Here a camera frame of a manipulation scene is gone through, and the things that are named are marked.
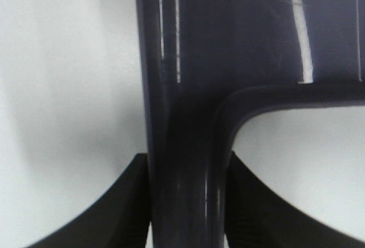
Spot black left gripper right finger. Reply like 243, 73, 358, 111
224, 153, 364, 247

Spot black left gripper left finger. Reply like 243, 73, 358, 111
32, 153, 151, 247

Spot purple plastic dustpan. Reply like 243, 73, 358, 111
136, 0, 364, 247

